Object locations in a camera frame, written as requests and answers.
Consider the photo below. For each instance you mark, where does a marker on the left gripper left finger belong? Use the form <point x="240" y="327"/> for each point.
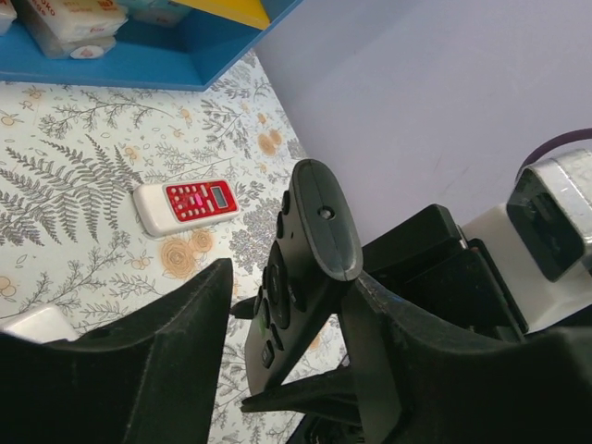
<point x="149" y="377"/>

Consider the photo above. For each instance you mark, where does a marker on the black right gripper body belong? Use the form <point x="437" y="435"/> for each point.
<point x="427" y="261"/>

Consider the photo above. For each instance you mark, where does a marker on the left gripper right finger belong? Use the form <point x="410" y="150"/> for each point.
<point x="420" y="379"/>

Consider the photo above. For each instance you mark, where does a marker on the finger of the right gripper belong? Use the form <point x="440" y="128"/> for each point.
<point x="330" y="395"/>

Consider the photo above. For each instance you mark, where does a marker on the black remote control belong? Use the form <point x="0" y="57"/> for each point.
<point x="315" y="257"/>

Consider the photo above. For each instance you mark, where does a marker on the red white remote control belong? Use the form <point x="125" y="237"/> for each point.
<point x="173" y="207"/>

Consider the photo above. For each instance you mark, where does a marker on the floral table mat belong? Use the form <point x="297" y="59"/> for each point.
<point x="71" y="157"/>

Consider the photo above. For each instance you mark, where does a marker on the blue shelf unit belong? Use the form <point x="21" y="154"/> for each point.
<point x="190" y="57"/>

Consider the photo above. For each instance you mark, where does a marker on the white tissue pack middle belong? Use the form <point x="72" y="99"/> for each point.
<point x="82" y="30"/>

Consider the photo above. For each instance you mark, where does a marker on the white tissue pack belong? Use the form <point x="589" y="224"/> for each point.
<point x="8" y="15"/>
<point x="82" y="30"/>

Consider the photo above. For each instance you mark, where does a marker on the white tissue pack left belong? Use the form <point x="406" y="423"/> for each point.
<point x="8" y="15"/>

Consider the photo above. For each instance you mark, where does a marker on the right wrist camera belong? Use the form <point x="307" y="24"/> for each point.
<point x="540" y="239"/>

